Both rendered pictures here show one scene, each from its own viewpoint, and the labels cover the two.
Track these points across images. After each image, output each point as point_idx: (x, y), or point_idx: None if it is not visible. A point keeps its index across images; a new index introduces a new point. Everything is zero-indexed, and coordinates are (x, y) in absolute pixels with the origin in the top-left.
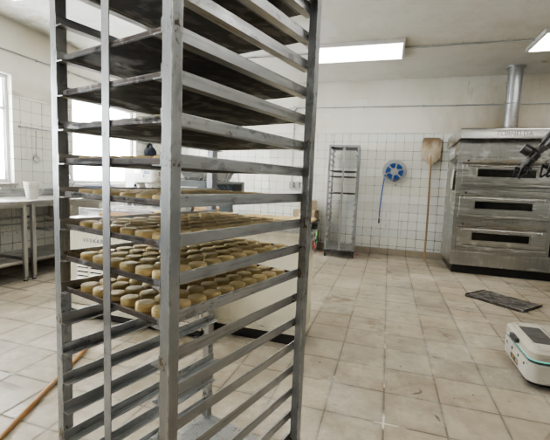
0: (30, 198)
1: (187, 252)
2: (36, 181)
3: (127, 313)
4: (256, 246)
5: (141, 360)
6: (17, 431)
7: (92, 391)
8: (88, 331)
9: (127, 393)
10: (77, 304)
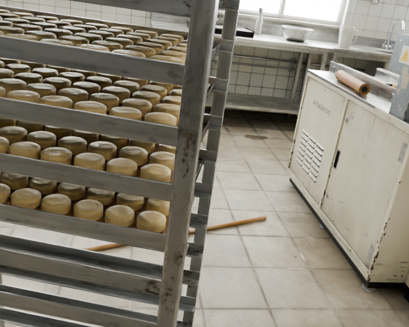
0: (340, 46)
1: (10, 119)
2: (368, 28)
3: (317, 207)
4: (120, 154)
5: (271, 266)
6: (119, 251)
7: (12, 238)
8: (278, 206)
9: (211, 285)
10: (292, 173)
